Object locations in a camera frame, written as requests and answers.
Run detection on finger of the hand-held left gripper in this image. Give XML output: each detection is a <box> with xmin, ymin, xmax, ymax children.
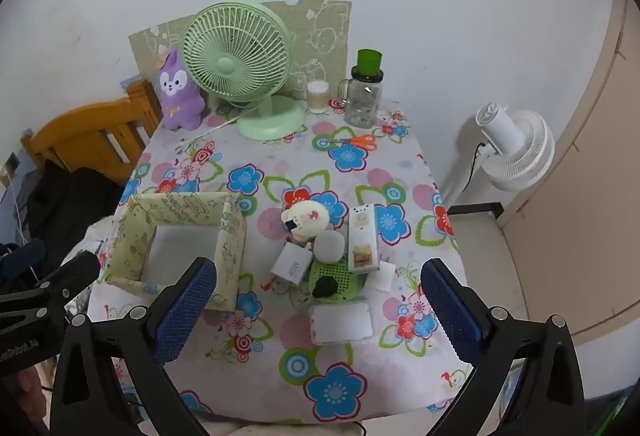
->
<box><xmin>0</xmin><ymin>252</ymin><xmax>101</xmax><ymax>317</ymax></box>
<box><xmin>0</xmin><ymin>238</ymin><xmax>47</xmax><ymax>289</ymax></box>

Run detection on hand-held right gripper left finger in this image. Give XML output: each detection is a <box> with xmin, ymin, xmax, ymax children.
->
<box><xmin>49</xmin><ymin>257</ymin><xmax>221</xmax><ymax>436</ymax></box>

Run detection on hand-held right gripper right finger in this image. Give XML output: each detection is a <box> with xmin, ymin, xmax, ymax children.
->
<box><xmin>420</xmin><ymin>258</ymin><xmax>588</xmax><ymax>436</ymax></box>

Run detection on white square pad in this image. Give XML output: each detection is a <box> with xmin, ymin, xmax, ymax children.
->
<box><xmin>362</xmin><ymin>261</ymin><xmax>397</xmax><ymax>293</ymax></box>

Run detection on cartoon fabric storage box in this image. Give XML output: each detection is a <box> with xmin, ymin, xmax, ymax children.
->
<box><xmin>102</xmin><ymin>191</ymin><xmax>248</xmax><ymax>312</ymax></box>

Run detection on green panda speaker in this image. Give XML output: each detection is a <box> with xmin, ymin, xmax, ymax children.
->
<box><xmin>307</xmin><ymin>258</ymin><xmax>366</xmax><ymax>304</ymax></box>

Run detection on translucent white rectangular case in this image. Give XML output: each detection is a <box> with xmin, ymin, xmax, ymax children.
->
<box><xmin>308</xmin><ymin>301</ymin><xmax>374</xmax><ymax>346</ymax></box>

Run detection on white charger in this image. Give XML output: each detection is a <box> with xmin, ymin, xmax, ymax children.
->
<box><xmin>270</xmin><ymin>241</ymin><xmax>314</xmax><ymax>284</ymax></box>

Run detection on tall white printed box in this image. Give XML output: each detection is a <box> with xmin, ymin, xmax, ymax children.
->
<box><xmin>347</xmin><ymin>204</ymin><xmax>379</xmax><ymax>274</ymax></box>

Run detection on small black gadget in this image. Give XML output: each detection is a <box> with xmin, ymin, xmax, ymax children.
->
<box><xmin>312</xmin><ymin>275</ymin><xmax>338</xmax><ymax>299</ymax></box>

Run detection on white oval earbud case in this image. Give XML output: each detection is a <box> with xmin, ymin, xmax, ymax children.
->
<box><xmin>312</xmin><ymin>231</ymin><xmax>346</xmax><ymax>263</ymax></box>

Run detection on round cream pocket mirror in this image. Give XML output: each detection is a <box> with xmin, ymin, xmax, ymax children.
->
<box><xmin>281</xmin><ymin>200</ymin><xmax>331</xmax><ymax>242</ymax></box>

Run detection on person's left forearm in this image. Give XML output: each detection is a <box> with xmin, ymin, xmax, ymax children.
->
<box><xmin>0</xmin><ymin>366</ymin><xmax>51</xmax><ymax>436</ymax></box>

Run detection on white printed shirt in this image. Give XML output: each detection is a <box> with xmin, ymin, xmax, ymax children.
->
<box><xmin>82</xmin><ymin>221</ymin><xmax>118</xmax><ymax>267</ymax></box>

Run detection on black clothing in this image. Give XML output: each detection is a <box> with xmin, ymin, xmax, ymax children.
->
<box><xmin>25</xmin><ymin>161</ymin><xmax>126</xmax><ymax>262</ymax></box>

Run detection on black edged shelf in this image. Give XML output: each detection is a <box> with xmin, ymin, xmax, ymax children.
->
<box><xmin>447</xmin><ymin>202</ymin><xmax>503</xmax><ymax>219</ymax></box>

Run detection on wooden chair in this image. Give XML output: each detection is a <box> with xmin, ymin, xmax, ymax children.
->
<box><xmin>20</xmin><ymin>78</ymin><xmax>163</xmax><ymax>187</ymax></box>

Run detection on beige wardrobe panel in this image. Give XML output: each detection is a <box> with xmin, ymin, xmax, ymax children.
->
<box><xmin>500</xmin><ymin>0</ymin><xmax>640</xmax><ymax>347</ymax></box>

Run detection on white clip fan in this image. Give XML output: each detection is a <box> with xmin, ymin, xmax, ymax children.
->
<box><xmin>475</xmin><ymin>102</ymin><xmax>556</xmax><ymax>191</ymax></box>

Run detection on floral tablecloth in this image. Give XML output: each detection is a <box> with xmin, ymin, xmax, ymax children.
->
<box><xmin>87</xmin><ymin>98</ymin><xmax>473</xmax><ymax>427</ymax></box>

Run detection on orange scissors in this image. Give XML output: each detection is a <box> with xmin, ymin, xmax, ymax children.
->
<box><xmin>334</xmin><ymin>134</ymin><xmax>379</xmax><ymax>150</ymax></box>

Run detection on purple plush toy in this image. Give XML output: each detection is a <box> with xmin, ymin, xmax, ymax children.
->
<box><xmin>158</xmin><ymin>50</ymin><xmax>206</xmax><ymax>132</ymax></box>

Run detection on glass mug with green lid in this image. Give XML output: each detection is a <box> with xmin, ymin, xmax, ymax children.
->
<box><xmin>337</xmin><ymin>48</ymin><xmax>386</xmax><ymax>128</ymax></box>

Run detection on cotton swab jar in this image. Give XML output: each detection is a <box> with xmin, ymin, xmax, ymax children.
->
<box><xmin>306</xmin><ymin>80</ymin><xmax>331</xmax><ymax>113</ymax></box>

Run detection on green desk fan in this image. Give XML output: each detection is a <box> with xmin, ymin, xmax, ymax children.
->
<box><xmin>181</xmin><ymin>1</ymin><xmax>307</xmax><ymax>141</ymax></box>

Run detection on black fan cable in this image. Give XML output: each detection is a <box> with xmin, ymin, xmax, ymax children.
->
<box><xmin>460</xmin><ymin>143</ymin><xmax>487</xmax><ymax>194</ymax></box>

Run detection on white fan cord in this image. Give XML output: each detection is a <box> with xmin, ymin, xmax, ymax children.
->
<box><xmin>175</xmin><ymin>113</ymin><xmax>253</xmax><ymax>152</ymax></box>

